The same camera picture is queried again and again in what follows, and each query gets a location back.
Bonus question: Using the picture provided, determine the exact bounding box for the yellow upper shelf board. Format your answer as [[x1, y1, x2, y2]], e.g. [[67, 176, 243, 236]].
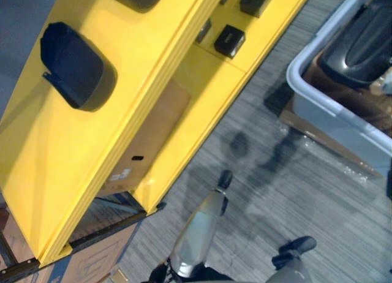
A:
[[0, 0, 206, 269]]

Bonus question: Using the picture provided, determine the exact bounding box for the yellow shelf board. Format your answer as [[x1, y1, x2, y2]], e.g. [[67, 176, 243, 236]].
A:
[[0, 0, 206, 269], [134, 0, 316, 214]]

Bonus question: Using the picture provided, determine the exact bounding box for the yellow lower shelf board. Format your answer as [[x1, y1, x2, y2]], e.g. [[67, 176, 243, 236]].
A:
[[134, 0, 316, 214]]

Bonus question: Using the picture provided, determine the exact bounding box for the brown cardboard box with label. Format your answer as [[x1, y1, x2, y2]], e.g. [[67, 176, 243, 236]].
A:
[[97, 78, 191, 198]]

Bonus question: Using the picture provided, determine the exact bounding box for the robot dark left foot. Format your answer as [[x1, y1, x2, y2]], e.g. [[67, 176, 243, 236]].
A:
[[217, 169, 234, 191]]

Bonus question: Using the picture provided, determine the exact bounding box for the robot dark foot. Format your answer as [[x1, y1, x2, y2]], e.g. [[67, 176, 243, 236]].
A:
[[271, 236, 317, 270], [217, 169, 234, 191]]

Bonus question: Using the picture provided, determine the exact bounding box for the robot silver left leg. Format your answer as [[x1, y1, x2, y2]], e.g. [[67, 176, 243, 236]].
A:
[[167, 187, 229, 278]]

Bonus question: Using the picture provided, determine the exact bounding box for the robot silver leg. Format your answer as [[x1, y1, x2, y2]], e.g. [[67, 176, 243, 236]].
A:
[[167, 187, 229, 278], [265, 262, 341, 283]]

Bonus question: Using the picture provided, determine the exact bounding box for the small black square box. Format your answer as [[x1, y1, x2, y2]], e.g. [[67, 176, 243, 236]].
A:
[[213, 24, 247, 59]]

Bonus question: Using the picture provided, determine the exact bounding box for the grey plastic bin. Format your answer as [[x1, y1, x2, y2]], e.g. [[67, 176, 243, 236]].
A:
[[286, 0, 392, 168]]

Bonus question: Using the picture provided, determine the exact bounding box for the flat brown cardboard sheet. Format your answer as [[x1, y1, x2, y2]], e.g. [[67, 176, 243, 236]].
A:
[[279, 109, 384, 180]]

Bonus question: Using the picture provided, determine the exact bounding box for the robot black waist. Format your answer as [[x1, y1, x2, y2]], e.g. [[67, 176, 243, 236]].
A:
[[149, 262, 235, 283]]

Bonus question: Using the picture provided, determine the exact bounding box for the large black rectangular box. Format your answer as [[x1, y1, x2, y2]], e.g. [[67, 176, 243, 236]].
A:
[[239, 0, 274, 19]]

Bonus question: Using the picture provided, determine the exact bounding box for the robot dark right foot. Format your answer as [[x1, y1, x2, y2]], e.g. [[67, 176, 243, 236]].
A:
[[271, 236, 317, 270]]

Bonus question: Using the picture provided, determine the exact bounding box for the brown cardboard liner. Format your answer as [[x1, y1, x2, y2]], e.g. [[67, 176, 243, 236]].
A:
[[301, 51, 392, 134]]

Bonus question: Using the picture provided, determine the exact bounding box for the flattened cardboard box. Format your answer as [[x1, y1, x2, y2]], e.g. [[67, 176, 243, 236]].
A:
[[38, 223, 140, 283]]

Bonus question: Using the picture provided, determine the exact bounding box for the robot silver right leg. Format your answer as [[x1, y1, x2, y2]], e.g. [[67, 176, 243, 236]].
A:
[[265, 262, 341, 283]]

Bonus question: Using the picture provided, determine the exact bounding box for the black metal shelf frame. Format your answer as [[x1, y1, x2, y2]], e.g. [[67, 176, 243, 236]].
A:
[[0, 200, 168, 282]]

